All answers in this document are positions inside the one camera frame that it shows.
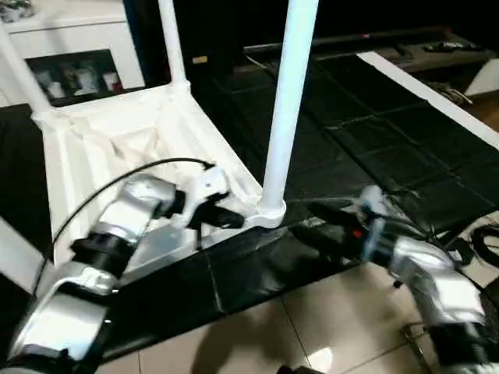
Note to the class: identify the white plastic table top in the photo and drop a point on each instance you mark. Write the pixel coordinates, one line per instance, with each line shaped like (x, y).
(136, 128)

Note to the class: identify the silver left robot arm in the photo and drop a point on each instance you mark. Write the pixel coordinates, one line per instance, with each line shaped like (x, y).
(136, 198)

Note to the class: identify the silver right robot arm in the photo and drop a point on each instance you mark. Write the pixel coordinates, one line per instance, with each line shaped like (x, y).
(429, 265)

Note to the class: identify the black work mat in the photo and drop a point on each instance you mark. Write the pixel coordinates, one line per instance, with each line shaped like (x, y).
(370, 136)

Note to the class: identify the black adapter with label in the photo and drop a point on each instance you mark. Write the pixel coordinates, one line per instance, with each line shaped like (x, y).
(462, 249)

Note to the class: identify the white flat strip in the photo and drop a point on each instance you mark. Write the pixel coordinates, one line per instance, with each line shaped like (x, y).
(429, 101)

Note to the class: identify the small yellow label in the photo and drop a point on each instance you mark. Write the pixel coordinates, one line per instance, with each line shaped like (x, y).
(199, 60)

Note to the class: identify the small white jar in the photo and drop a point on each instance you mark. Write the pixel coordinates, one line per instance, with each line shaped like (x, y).
(111, 82)

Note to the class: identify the black box with label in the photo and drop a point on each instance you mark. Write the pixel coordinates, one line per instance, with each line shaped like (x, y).
(218, 35)

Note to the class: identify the white angled board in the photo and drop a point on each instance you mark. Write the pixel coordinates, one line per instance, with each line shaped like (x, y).
(481, 78)

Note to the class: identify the black remote control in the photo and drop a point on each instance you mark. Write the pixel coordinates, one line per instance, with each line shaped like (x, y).
(452, 46)

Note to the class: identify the white glass door cabinet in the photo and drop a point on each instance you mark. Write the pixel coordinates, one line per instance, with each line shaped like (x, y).
(78, 35)

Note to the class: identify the dark crumpled bundle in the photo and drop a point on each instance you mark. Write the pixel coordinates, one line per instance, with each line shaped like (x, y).
(9, 9)

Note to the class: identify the black long rail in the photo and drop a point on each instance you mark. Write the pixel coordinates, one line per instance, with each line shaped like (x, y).
(343, 40)

